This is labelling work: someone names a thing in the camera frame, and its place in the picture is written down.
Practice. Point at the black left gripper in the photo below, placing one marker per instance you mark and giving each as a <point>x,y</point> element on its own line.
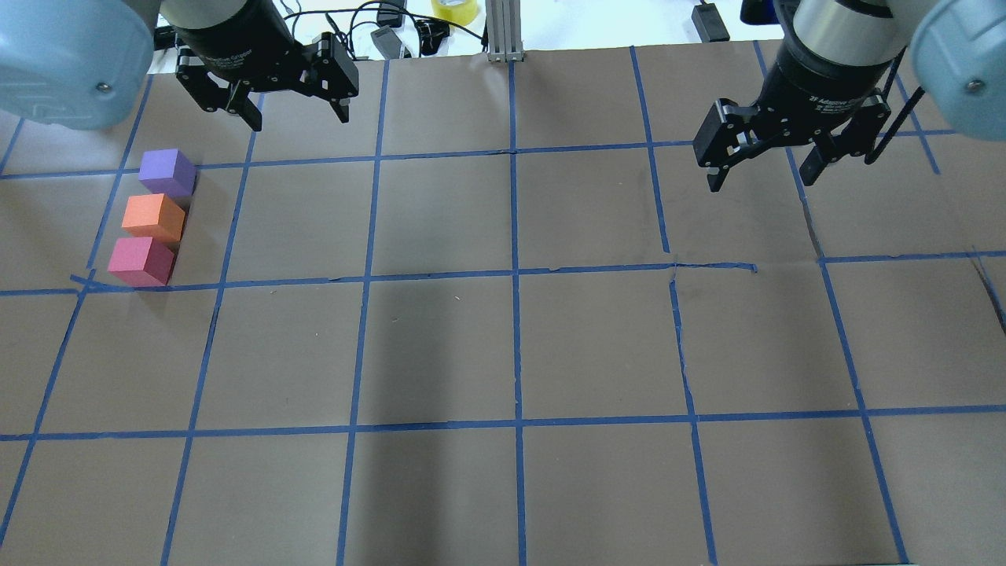
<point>236,41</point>

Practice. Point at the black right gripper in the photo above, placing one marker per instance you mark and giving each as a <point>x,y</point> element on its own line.
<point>827,81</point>

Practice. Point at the orange foam block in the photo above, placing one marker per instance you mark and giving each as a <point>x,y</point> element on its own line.
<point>154,215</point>

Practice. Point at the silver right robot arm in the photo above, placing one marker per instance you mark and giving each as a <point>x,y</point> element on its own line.
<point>952,51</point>

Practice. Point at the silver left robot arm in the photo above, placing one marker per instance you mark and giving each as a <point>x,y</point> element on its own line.
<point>79,64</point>

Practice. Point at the purple foam block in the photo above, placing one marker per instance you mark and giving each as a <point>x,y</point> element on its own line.
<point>169,172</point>

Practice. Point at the black power adapter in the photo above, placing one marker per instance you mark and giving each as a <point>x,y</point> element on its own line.
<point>708,23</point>

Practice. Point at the yellow tape roll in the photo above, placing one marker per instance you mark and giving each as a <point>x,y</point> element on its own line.
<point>460,12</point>

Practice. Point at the pink foam block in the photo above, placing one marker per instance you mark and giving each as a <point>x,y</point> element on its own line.
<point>141,262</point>

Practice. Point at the aluminium frame post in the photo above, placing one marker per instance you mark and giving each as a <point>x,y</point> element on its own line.
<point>503,31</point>

